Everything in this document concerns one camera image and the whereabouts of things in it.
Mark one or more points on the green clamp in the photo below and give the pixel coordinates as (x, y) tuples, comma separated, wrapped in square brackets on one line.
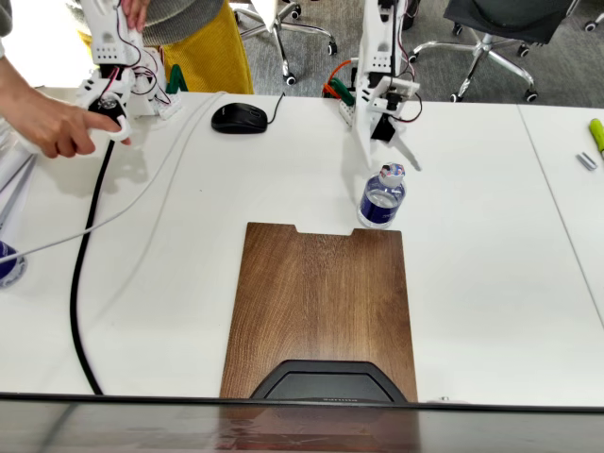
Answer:
[(177, 80), (343, 92)]

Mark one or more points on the person's left forearm grey sleeve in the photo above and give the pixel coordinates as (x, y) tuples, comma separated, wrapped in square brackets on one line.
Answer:
[(184, 21)]

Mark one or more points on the office chair castor wheel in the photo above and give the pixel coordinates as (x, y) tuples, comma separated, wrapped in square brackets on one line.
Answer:
[(593, 22)]

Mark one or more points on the person's right hand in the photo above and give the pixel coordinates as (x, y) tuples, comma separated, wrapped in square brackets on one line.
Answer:
[(61, 127)]

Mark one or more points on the small silver metal cylinder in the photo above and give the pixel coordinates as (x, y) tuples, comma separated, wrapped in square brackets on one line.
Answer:
[(587, 161)]

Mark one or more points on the blue label water bottle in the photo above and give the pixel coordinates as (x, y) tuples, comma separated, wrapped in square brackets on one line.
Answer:
[(380, 203)]

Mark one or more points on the black office chair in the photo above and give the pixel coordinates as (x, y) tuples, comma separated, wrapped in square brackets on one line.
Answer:
[(509, 14)]

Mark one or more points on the person's left hand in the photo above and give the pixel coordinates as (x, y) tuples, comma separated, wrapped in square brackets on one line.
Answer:
[(136, 11)]

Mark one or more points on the green screwdriver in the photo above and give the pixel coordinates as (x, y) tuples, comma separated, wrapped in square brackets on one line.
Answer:
[(597, 134)]

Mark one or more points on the white follower robot arm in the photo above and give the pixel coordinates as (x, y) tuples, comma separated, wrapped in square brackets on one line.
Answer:
[(377, 42)]

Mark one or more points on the black computer mouse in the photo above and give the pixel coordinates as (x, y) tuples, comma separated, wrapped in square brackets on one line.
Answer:
[(238, 118)]

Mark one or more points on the brown wooden board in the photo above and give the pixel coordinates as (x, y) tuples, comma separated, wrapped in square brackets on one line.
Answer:
[(321, 292)]

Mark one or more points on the white follower gripper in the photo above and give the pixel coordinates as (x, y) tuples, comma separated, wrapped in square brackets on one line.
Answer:
[(364, 126)]

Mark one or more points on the person's right forearm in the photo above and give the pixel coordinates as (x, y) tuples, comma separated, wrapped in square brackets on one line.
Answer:
[(9, 99)]

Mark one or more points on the black Philips monitor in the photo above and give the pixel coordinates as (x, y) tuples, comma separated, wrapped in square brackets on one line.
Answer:
[(330, 382)]

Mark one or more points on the white leader robot arm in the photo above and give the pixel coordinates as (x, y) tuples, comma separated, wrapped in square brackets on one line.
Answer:
[(106, 47)]

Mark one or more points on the white office chair chrome base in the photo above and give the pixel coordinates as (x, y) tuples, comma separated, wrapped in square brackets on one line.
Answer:
[(283, 33)]

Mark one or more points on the person in yellow trousers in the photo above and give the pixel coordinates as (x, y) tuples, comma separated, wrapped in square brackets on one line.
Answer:
[(212, 66)]

